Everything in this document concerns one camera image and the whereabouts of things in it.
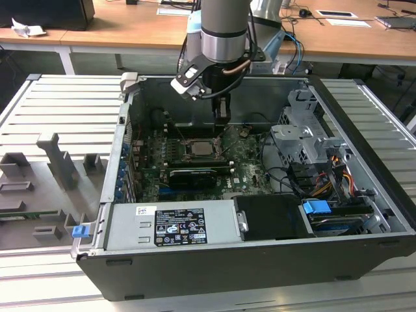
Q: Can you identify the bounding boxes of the metal socket cover frame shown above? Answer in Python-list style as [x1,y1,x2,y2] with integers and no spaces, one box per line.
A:
[216,125,243,154]

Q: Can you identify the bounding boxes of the silver CPU plate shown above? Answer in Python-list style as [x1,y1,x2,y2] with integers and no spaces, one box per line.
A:
[190,141,215,157]

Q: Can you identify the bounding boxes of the black RAM slot bank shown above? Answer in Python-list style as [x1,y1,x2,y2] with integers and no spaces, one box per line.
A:
[142,155,235,173]
[166,122,228,138]

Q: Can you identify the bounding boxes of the CPU socket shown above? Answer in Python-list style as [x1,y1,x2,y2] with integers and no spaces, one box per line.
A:
[181,137,225,162]

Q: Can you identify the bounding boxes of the blue expansion slot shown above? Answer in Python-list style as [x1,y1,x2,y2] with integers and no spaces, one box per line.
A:
[158,183,183,196]

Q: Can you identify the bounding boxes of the green motherboard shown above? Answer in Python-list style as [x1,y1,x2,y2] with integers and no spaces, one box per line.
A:
[131,125,283,201]

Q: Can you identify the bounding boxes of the black graphics card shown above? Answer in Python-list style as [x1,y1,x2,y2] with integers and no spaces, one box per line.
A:
[168,168,218,190]

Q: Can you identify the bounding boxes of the silver metal drive cage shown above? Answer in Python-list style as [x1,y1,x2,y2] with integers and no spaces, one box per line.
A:
[269,89,345,170]

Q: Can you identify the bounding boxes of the long wooden desk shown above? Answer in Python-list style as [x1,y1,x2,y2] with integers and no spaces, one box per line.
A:
[0,0,416,77]

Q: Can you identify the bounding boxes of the hard disk in blue carrier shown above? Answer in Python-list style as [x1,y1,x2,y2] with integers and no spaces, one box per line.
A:
[301,200,374,237]

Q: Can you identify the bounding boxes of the grey power supply with label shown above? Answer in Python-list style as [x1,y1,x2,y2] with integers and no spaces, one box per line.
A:
[105,200,243,251]

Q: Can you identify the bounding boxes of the white paper sheet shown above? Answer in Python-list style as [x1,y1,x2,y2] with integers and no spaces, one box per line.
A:
[326,18,373,29]

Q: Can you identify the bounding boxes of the black open PC case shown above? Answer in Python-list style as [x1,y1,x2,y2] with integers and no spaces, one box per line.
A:
[70,71,416,302]

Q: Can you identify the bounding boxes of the black computer tower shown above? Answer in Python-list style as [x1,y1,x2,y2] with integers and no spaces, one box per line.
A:
[0,0,95,32]

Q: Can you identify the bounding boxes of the blue case latch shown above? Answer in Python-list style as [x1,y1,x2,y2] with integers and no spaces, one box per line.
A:
[71,225,90,240]

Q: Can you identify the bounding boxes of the crumpled white paper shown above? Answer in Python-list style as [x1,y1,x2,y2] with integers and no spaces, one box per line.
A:
[11,18,46,38]

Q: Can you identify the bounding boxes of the grey parts rack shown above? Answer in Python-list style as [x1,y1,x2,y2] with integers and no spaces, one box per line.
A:
[0,132,110,251]

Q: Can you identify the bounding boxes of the grey laptop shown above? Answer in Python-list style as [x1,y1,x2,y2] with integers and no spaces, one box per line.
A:
[375,14,416,31]

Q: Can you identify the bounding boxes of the green RAM stick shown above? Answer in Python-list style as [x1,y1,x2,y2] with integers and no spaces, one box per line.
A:
[0,210,59,222]

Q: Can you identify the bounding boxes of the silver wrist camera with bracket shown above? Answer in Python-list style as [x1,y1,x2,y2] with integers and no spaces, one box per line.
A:
[170,63,205,100]

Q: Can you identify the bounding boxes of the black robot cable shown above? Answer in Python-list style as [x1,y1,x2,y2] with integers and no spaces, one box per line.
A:
[177,32,190,73]

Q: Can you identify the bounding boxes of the white desk cable hatch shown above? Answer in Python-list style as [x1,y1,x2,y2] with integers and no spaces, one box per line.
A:
[157,6,190,16]
[317,9,358,19]

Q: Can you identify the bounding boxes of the grey case release handle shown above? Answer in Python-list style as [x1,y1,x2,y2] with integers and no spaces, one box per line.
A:
[120,71,140,95]

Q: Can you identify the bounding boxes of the blue cable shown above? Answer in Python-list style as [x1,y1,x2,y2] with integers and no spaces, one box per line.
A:
[285,32,306,75]

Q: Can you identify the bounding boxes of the black internal cable bundle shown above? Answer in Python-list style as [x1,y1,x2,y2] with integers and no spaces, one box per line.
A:
[259,129,319,198]

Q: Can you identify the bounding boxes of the orange yellow red wires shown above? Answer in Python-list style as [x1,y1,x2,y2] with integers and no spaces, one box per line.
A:
[311,172,356,196]

